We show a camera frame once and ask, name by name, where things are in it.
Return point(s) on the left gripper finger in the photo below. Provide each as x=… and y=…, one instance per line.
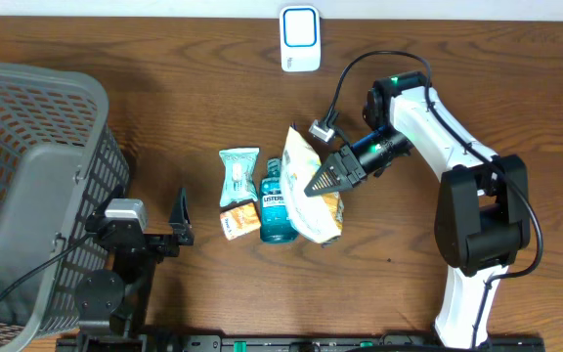
x=179, y=219
x=100, y=211

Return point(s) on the mint green wipes pack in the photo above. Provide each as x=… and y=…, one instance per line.
x=238, y=185

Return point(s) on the white barcode scanner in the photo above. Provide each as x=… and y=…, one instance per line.
x=300, y=38

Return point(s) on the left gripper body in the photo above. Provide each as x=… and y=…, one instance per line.
x=165, y=244

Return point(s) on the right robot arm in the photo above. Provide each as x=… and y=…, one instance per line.
x=480, y=222

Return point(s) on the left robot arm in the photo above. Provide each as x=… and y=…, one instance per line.
x=112, y=303

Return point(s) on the grey plastic basket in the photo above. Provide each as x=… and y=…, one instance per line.
x=58, y=162

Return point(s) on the teal Listerine mouthwash bottle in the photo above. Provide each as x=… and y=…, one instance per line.
x=276, y=227

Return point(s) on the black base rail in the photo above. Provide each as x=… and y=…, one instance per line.
x=214, y=343

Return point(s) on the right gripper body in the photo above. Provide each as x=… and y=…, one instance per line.
x=348, y=157

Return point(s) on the small orange packet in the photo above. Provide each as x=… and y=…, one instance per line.
x=239, y=221

